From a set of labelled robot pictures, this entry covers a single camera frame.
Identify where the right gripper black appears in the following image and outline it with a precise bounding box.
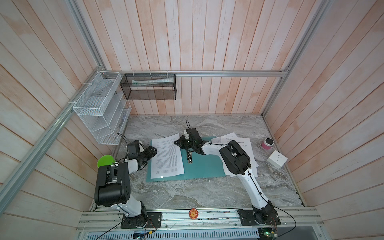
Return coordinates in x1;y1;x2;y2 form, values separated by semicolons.
173;135;196;151

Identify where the silver folder clip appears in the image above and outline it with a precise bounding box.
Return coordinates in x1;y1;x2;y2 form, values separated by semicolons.
187;151;193;164

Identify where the printed paper sheet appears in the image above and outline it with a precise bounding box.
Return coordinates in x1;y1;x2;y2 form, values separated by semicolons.
211;133;238;144
233;137;259;178
151;134;185;179

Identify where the teal paper folder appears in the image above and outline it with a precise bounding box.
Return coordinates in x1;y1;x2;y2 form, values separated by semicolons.
147;149;225;183

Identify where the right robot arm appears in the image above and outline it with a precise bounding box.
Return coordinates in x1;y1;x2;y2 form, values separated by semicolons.
174;128;275;225

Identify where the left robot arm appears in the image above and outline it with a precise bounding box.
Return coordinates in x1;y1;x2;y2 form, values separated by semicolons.
94;140;157;228

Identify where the green plastic goblet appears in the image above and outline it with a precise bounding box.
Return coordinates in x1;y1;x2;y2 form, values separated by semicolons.
97;155;116;168

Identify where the red round sticker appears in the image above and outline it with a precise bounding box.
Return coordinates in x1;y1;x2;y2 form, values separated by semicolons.
189;208;199;220

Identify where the pink cylindrical speaker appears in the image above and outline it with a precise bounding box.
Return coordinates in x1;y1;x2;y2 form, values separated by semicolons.
262;138;275;150

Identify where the white power socket cube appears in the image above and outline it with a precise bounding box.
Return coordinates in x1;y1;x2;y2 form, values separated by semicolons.
267;150;288;169

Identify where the black mesh wall basket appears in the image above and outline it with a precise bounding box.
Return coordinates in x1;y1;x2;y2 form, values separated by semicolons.
120;73;177;101

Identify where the white wire mesh shelf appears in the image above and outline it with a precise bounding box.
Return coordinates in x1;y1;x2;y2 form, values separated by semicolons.
73;72;132;145

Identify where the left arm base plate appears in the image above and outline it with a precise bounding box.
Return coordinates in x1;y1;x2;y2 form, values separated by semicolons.
121;212;162;229

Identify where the aluminium front rail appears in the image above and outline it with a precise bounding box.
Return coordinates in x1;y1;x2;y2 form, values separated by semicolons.
76;207;325;232

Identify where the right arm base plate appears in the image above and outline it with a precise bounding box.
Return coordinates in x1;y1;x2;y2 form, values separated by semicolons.
237;209;281;226

